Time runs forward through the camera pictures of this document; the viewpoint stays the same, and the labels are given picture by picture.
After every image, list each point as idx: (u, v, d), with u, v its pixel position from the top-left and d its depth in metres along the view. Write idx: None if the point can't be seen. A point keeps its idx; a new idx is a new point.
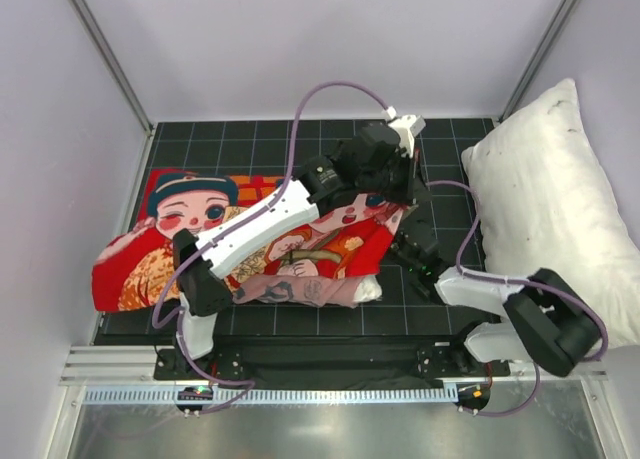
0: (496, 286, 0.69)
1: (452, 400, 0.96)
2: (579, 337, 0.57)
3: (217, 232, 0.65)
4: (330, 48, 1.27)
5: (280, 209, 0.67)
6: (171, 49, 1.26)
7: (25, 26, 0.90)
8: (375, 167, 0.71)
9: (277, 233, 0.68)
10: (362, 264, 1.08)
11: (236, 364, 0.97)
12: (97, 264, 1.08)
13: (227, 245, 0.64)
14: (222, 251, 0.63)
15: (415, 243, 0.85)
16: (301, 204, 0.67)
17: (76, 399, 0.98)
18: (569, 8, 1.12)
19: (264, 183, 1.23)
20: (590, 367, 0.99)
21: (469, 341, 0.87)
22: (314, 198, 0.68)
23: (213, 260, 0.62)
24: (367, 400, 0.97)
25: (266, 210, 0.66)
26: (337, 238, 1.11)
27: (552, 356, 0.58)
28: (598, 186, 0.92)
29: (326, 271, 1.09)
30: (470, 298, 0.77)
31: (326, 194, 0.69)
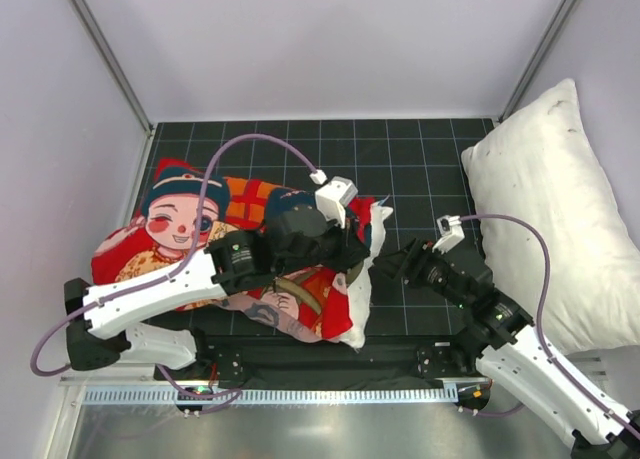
0: (590, 406, 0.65)
1: (452, 400, 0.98)
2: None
3: (109, 291, 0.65)
4: (331, 48, 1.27)
5: (180, 281, 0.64)
6: (171, 49, 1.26)
7: (25, 26, 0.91)
8: (292, 253, 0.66)
9: (176, 301, 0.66)
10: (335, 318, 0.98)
11: (236, 364, 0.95)
12: (97, 255, 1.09)
13: (114, 309, 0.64)
14: (106, 315, 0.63)
15: (463, 271, 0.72)
16: (203, 280, 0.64)
17: (76, 399, 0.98)
18: (569, 8, 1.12)
19: (257, 196, 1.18)
20: (590, 367, 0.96)
21: (488, 363, 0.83)
22: (218, 278, 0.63)
23: (93, 323, 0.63)
24: (367, 400, 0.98)
25: (165, 279, 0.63)
26: (316, 282, 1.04)
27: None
28: (599, 187, 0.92)
29: (307, 319, 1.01)
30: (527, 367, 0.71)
31: (232, 276, 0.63)
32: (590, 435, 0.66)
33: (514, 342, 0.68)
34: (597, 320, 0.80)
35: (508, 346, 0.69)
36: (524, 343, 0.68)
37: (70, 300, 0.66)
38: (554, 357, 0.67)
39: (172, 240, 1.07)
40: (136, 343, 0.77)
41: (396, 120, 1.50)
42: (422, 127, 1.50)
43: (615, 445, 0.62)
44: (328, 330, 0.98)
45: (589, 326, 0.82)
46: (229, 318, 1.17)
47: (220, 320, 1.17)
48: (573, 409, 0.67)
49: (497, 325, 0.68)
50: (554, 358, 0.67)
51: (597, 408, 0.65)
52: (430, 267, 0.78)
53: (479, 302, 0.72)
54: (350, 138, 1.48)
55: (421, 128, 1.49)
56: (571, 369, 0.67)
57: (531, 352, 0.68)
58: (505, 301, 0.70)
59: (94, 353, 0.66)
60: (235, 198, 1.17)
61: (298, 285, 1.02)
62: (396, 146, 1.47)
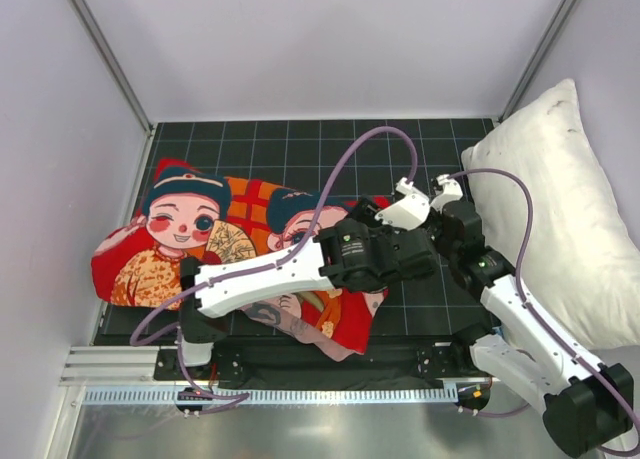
0: (559, 353, 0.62)
1: (452, 400, 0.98)
2: (601, 437, 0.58)
3: (219, 273, 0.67)
4: (331, 49, 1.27)
5: (287, 269, 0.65)
6: (171, 50, 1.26)
7: (25, 27, 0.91)
8: (406, 271, 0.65)
9: (279, 290, 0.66)
10: (348, 323, 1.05)
11: (236, 364, 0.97)
12: (97, 257, 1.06)
13: (222, 290, 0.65)
14: (216, 295, 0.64)
15: (453, 215, 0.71)
16: (310, 272, 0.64)
17: (76, 400, 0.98)
18: (568, 8, 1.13)
19: (258, 197, 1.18)
20: None
21: (476, 347, 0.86)
22: (326, 270, 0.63)
23: (202, 302, 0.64)
24: (367, 400, 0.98)
25: (272, 266, 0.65)
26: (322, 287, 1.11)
27: (570, 439, 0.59)
28: (598, 187, 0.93)
29: (311, 317, 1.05)
30: (505, 319, 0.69)
31: (341, 268, 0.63)
32: (557, 385, 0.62)
33: (493, 285, 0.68)
34: (596, 320, 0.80)
35: (485, 290, 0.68)
36: (503, 288, 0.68)
37: (184, 276, 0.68)
38: (529, 303, 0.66)
39: (172, 240, 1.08)
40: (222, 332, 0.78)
41: (396, 120, 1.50)
42: (422, 126, 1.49)
43: (576, 386, 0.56)
44: (339, 333, 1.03)
45: (589, 326, 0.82)
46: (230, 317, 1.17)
47: None
48: (542, 355, 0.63)
49: (480, 273, 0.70)
50: (528, 303, 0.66)
51: (564, 353, 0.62)
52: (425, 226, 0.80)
53: (466, 249, 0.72)
54: (350, 138, 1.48)
55: (421, 127, 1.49)
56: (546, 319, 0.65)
57: (507, 297, 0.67)
58: (493, 255, 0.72)
59: (204, 330, 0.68)
60: (236, 198, 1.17)
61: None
62: (396, 146, 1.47)
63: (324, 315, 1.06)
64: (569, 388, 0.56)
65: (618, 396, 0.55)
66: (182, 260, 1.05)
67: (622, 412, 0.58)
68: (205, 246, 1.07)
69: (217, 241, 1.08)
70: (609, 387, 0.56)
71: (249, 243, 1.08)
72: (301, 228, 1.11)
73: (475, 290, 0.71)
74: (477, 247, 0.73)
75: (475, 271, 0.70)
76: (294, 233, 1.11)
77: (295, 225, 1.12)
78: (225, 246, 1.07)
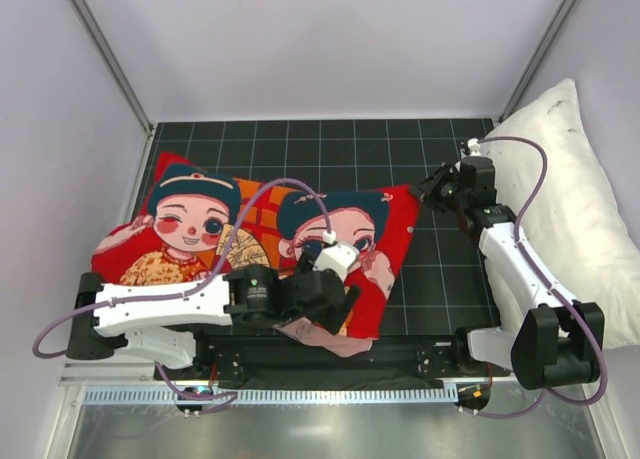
0: (536, 284, 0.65)
1: (452, 400, 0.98)
2: (560, 374, 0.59)
3: (123, 293, 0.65)
4: (331, 48, 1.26)
5: (193, 301, 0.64)
6: (171, 50, 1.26)
7: (26, 27, 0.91)
8: (308, 309, 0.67)
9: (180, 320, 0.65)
10: (359, 320, 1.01)
11: (236, 364, 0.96)
12: (97, 254, 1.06)
13: (123, 312, 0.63)
14: (115, 316, 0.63)
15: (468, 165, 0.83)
16: (215, 307, 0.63)
17: (76, 399, 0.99)
18: (568, 8, 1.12)
19: (269, 202, 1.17)
20: None
21: (473, 333, 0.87)
22: (230, 308, 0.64)
23: (100, 321, 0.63)
24: (367, 400, 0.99)
25: (179, 296, 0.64)
26: None
27: (529, 366, 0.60)
28: (598, 187, 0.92)
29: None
30: (501, 264, 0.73)
31: (242, 311, 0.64)
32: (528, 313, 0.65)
33: (489, 226, 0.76)
34: None
35: (482, 231, 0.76)
36: (500, 231, 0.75)
37: (86, 291, 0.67)
38: (521, 243, 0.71)
39: (181, 241, 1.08)
40: (136, 341, 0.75)
41: (396, 120, 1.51)
42: (422, 126, 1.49)
43: (545, 312, 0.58)
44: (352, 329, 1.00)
45: None
46: None
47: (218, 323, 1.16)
48: (523, 291, 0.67)
49: (482, 217, 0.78)
50: (521, 243, 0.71)
51: (541, 285, 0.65)
52: (445, 185, 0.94)
53: (475, 197, 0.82)
54: (350, 138, 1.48)
55: (421, 127, 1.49)
56: (535, 259, 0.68)
57: (501, 238, 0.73)
58: (502, 208, 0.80)
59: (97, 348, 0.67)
60: (247, 200, 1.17)
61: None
62: (396, 146, 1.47)
63: None
64: (535, 311, 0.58)
65: (585, 330, 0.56)
66: (190, 263, 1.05)
67: (587, 353, 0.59)
68: (215, 250, 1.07)
69: (226, 244, 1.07)
70: (576, 317, 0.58)
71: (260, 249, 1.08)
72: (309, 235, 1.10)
73: (476, 231, 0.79)
74: (487, 198, 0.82)
75: (476, 212, 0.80)
76: (304, 239, 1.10)
77: (304, 232, 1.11)
78: (235, 251, 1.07)
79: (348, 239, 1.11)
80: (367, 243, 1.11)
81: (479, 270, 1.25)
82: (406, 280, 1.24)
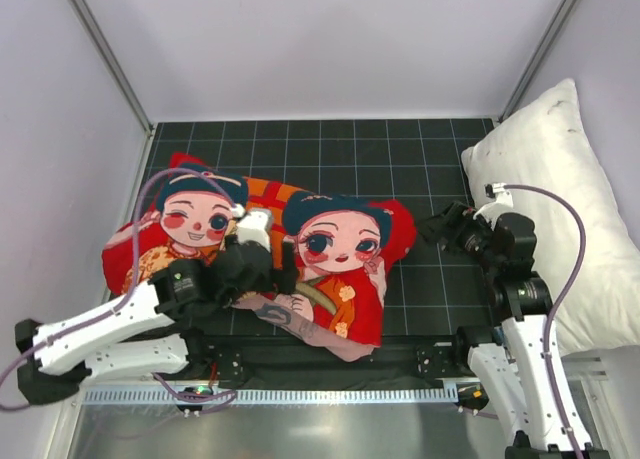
0: (551, 417, 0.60)
1: (452, 400, 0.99)
2: None
3: (59, 329, 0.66)
4: (331, 48, 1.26)
5: (125, 314, 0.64)
6: (172, 50, 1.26)
7: (26, 27, 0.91)
8: (239, 282, 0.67)
9: (120, 335, 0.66)
10: (363, 320, 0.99)
11: (236, 364, 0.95)
12: (108, 247, 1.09)
13: (62, 346, 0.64)
14: (55, 352, 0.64)
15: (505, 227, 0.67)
16: (148, 312, 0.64)
17: (76, 399, 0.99)
18: (568, 8, 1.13)
19: (276, 200, 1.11)
20: (590, 367, 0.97)
21: (475, 350, 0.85)
22: (161, 308, 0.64)
23: (42, 362, 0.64)
24: (368, 400, 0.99)
25: (110, 314, 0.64)
26: (332, 281, 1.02)
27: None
28: (598, 187, 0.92)
29: (322, 320, 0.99)
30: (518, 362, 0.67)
31: (175, 305, 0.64)
32: (533, 439, 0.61)
33: (521, 320, 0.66)
34: (596, 320, 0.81)
35: (510, 320, 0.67)
36: (527, 325, 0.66)
37: (20, 340, 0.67)
38: (548, 356, 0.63)
39: (187, 238, 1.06)
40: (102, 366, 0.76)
41: (396, 120, 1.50)
42: (422, 127, 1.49)
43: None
44: (354, 332, 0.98)
45: (589, 325, 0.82)
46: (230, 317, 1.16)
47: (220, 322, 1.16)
48: (534, 413, 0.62)
49: (514, 299, 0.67)
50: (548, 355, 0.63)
51: (557, 417, 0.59)
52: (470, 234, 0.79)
53: (508, 266, 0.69)
54: (350, 138, 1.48)
55: (421, 128, 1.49)
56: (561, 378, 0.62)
57: (529, 339, 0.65)
58: (535, 281, 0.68)
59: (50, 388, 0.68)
60: (253, 198, 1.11)
61: (312, 287, 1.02)
62: (396, 146, 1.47)
63: (337, 318, 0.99)
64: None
65: None
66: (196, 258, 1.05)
67: None
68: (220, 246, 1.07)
69: None
70: None
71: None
72: (317, 230, 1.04)
73: (505, 309, 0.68)
74: (522, 267, 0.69)
75: (507, 292, 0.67)
76: (309, 234, 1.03)
77: (310, 227, 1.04)
78: None
79: (352, 240, 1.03)
80: (372, 245, 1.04)
81: (479, 270, 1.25)
82: (406, 280, 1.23)
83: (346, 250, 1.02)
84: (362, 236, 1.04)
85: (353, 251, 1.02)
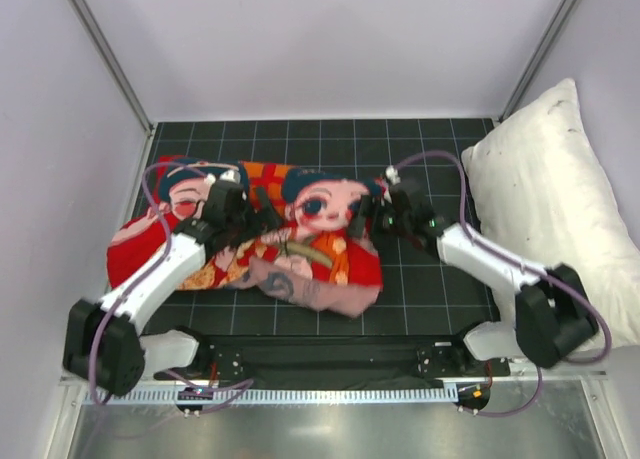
0: (507, 269, 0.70)
1: (452, 400, 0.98)
2: (572, 338, 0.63)
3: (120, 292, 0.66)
4: (331, 47, 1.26)
5: (174, 257, 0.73)
6: (172, 50, 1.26)
7: (26, 27, 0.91)
8: (232, 208, 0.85)
9: (173, 278, 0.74)
10: (357, 272, 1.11)
11: (236, 364, 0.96)
12: (113, 246, 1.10)
13: (138, 295, 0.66)
14: (136, 303, 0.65)
15: (398, 191, 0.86)
16: (190, 248, 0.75)
17: (76, 399, 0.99)
18: (568, 8, 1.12)
19: (274, 178, 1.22)
20: (590, 367, 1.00)
21: (468, 336, 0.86)
22: (200, 238, 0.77)
23: (130, 312, 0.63)
24: (367, 400, 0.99)
25: (162, 261, 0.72)
26: (325, 238, 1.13)
27: (543, 349, 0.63)
28: (598, 186, 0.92)
29: (321, 274, 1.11)
30: (473, 265, 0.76)
31: (206, 237, 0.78)
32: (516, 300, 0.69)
33: (443, 236, 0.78)
34: None
35: (438, 243, 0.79)
36: (453, 235, 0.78)
37: (88, 317, 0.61)
38: (476, 238, 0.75)
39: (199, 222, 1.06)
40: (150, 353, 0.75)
41: (396, 120, 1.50)
42: (422, 127, 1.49)
43: (529, 290, 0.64)
44: (352, 279, 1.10)
45: None
46: (231, 317, 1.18)
47: (221, 320, 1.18)
48: (500, 280, 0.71)
49: (432, 231, 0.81)
50: (476, 239, 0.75)
51: (513, 268, 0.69)
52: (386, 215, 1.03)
53: (415, 215, 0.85)
54: (350, 138, 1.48)
55: (421, 127, 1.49)
56: (491, 245, 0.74)
57: (457, 241, 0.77)
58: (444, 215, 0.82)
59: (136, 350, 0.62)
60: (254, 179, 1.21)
61: (307, 246, 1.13)
62: (396, 146, 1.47)
63: (335, 268, 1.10)
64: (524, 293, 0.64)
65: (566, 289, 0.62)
66: None
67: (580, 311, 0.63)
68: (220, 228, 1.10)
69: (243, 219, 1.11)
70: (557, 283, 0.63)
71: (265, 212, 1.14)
72: (312, 195, 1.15)
73: (432, 246, 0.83)
74: (428, 212, 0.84)
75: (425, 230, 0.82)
76: (306, 200, 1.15)
77: (307, 193, 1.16)
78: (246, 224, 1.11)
79: (342, 205, 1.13)
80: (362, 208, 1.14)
81: None
82: (406, 280, 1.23)
83: (337, 211, 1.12)
84: (350, 201, 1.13)
85: (343, 211, 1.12)
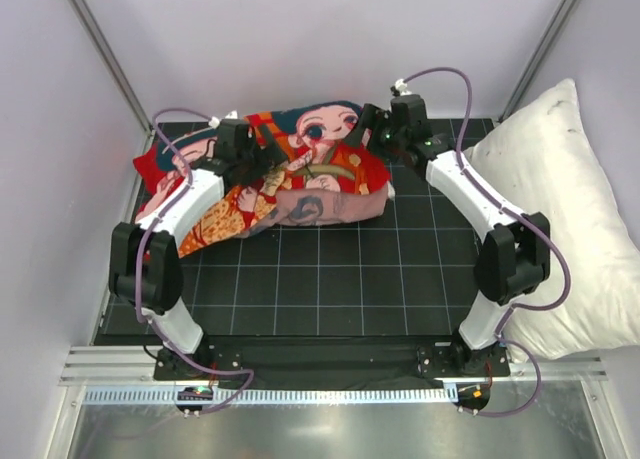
0: (488, 207, 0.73)
1: (452, 400, 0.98)
2: (525, 280, 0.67)
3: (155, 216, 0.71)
4: (331, 48, 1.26)
5: (198, 186, 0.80)
6: (172, 50, 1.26)
7: (26, 28, 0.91)
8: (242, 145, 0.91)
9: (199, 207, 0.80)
10: (372, 173, 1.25)
11: (236, 364, 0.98)
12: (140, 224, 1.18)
13: (172, 216, 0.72)
14: (171, 222, 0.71)
15: (398, 102, 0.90)
16: (212, 179, 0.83)
17: (76, 399, 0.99)
18: (568, 8, 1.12)
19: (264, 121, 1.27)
20: (590, 367, 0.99)
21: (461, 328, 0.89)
22: (217, 170, 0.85)
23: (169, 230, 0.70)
24: (368, 400, 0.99)
25: (188, 188, 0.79)
26: (338, 154, 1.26)
27: (495, 283, 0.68)
28: (598, 187, 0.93)
29: (348, 187, 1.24)
30: (454, 193, 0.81)
31: (223, 171, 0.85)
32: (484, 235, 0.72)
33: (436, 159, 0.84)
34: (596, 320, 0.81)
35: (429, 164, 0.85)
36: (443, 162, 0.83)
37: (132, 235, 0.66)
38: (465, 169, 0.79)
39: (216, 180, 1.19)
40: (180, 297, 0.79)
41: None
42: None
43: (501, 230, 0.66)
44: (373, 184, 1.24)
45: (589, 326, 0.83)
46: (230, 317, 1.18)
47: (222, 319, 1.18)
48: (476, 215, 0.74)
49: (426, 150, 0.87)
50: (466, 168, 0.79)
51: (492, 206, 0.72)
52: (383, 129, 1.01)
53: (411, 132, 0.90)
54: None
55: None
56: (474, 176, 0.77)
57: (448, 167, 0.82)
58: (439, 136, 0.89)
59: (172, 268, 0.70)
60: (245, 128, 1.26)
61: (327, 165, 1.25)
62: None
63: (357, 180, 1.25)
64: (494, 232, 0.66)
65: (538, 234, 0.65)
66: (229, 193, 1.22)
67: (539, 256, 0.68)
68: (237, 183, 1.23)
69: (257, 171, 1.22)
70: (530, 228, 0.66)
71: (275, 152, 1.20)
72: (310, 123, 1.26)
73: (421, 164, 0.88)
74: (423, 130, 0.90)
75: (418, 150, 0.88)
76: (305, 130, 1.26)
77: (304, 124, 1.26)
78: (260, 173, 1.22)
79: (336, 124, 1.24)
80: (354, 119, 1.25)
81: None
82: (406, 280, 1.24)
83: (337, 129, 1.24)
84: (344, 115, 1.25)
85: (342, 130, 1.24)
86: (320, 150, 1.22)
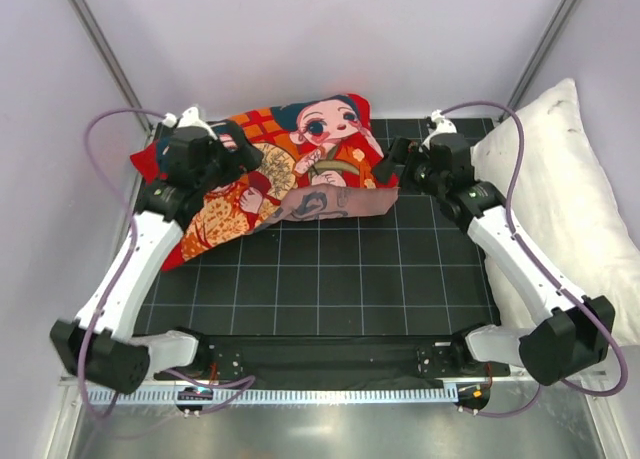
0: (541, 283, 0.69)
1: (452, 400, 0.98)
2: (577, 366, 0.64)
3: (96, 301, 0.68)
4: (331, 48, 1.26)
5: (144, 244, 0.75)
6: (172, 51, 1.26)
7: (27, 28, 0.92)
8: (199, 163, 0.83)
9: (149, 269, 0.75)
10: None
11: (236, 364, 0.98)
12: None
13: (115, 302, 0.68)
14: (115, 312, 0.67)
15: (441, 145, 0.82)
16: (157, 226, 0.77)
17: (76, 399, 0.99)
18: (568, 8, 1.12)
19: (263, 118, 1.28)
20: (590, 367, 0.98)
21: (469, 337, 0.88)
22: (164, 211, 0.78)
23: (111, 326, 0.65)
24: (368, 400, 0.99)
25: (133, 250, 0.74)
26: (342, 149, 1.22)
27: (548, 367, 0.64)
28: (599, 186, 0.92)
29: (353, 182, 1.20)
30: (494, 251, 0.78)
31: (173, 209, 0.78)
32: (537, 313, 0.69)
33: (481, 217, 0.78)
34: None
35: (474, 221, 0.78)
36: (493, 221, 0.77)
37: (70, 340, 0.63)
38: (517, 233, 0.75)
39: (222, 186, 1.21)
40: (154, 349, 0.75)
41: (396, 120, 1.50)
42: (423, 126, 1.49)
43: (559, 319, 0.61)
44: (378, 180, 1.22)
45: None
46: (231, 316, 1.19)
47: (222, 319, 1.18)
48: (529, 290, 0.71)
49: (471, 202, 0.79)
50: (516, 233, 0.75)
51: (548, 284, 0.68)
52: (418, 165, 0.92)
53: (453, 179, 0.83)
54: None
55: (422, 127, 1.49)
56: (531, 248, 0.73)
57: (496, 229, 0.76)
58: (484, 186, 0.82)
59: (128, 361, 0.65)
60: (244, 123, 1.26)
61: (331, 160, 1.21)
62: None
63: (362, 176, 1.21)
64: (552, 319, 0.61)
65: (600, 327, 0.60)
66: (232, 189, 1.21)
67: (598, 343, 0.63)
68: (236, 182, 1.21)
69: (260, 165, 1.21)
70: (588, 316, 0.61)
71: (279, 150, 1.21)
72: (309, 118, 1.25)
73: (464, 216, 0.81)
74: (464, 178, 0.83)
75: (462, 200, 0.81)
76: (306, 125, 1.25)
77: (304, 120, 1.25)
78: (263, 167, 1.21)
79: (338, 118, 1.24)
80: (354, 116, 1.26)
81: (478, 269, 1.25)
82: (406, 280, 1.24)
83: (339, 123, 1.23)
84: (344, 111, 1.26)
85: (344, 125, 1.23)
86: (326, 147, 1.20)
